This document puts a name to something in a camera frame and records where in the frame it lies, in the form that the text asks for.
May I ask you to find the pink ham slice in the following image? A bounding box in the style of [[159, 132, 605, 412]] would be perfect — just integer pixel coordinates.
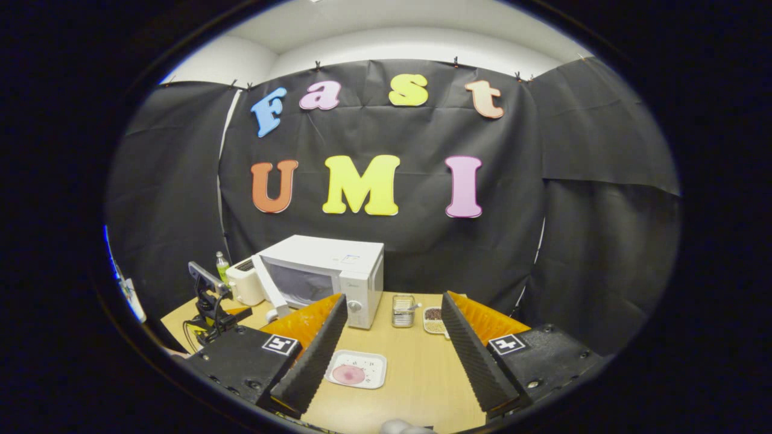
[[332, 364, 366, 385]]

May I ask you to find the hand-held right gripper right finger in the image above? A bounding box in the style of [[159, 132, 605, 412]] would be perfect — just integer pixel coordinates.
[[440, 291, 604, 420]]

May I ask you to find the white divided bean tray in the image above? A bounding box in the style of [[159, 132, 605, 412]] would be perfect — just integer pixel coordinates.
[[422, 306, 448, 336]]

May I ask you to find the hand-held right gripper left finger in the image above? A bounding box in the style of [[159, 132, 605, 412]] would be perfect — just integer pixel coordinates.
[[181, 294, 349, 420]]

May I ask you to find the white printed board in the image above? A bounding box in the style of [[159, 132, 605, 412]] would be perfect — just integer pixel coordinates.
[[109, 226, 147, 323]]

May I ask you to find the white square plate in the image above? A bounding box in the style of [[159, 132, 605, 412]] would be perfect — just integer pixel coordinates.
[[324, 350, 387, 389]]

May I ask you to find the metal wire holder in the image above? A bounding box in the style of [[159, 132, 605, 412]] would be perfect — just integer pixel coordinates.
[[391, 294, 416, 329]]

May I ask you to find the white toaster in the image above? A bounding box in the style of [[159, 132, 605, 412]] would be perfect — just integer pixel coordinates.
[[226, 258, 266, 306]]

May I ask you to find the white microwave oven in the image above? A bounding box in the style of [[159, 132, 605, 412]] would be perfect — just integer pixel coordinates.
[[252, 234, 385, 330]]

